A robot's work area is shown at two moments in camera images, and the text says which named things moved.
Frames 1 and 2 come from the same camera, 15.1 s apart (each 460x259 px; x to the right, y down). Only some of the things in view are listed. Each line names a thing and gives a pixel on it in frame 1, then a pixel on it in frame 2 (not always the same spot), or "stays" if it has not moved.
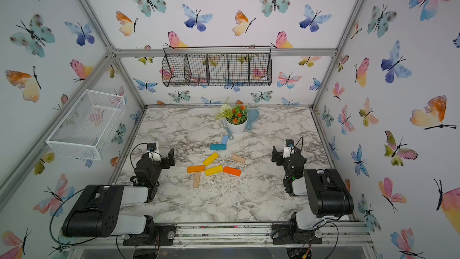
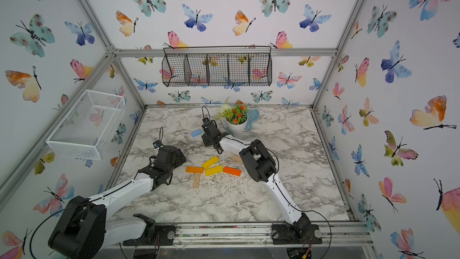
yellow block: [214, 170] stays
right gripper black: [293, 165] -> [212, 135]
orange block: [196, 168] stays
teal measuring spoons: [252, 114] stays
